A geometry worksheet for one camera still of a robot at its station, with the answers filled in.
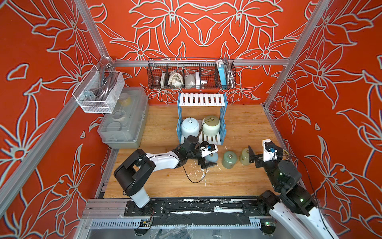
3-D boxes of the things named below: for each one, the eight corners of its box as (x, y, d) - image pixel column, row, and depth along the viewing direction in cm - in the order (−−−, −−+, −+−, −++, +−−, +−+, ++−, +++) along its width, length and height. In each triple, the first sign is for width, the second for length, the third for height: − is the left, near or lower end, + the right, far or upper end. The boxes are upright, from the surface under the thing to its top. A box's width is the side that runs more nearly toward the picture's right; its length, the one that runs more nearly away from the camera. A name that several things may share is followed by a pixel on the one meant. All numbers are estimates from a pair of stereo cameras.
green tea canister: (222, 168, 88) (225, 162, 81) (221, 157, 93) (223, 151, 86) (234, 168, 88) (238, 162, 81) (232, 157, 93) (235, 151, 86)
